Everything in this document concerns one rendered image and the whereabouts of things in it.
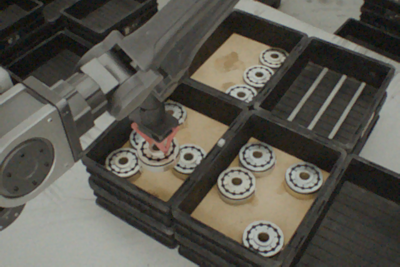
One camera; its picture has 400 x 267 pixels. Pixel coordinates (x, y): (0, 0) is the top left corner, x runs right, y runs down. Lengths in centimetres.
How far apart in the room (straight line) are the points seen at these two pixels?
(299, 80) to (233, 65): 23
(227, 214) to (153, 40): 69
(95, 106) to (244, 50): 112
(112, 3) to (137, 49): 193
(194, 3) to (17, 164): 34
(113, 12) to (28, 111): 197
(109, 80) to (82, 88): 5
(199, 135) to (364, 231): 54
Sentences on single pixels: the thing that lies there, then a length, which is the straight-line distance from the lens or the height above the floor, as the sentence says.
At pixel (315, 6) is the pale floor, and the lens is 354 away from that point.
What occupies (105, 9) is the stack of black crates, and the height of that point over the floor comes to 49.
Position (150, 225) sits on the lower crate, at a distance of 141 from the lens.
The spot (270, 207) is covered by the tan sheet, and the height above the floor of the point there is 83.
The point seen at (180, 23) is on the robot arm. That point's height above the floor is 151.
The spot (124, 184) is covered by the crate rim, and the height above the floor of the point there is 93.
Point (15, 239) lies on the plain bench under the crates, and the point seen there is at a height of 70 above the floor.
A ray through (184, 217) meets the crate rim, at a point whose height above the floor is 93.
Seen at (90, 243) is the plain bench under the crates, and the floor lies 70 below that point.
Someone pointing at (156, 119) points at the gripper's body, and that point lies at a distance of 113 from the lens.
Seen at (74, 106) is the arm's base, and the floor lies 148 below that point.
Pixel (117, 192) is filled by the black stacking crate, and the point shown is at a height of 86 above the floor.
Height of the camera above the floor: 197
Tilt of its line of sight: 47 degrees down
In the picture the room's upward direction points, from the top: 2 degrees counter-clockwise
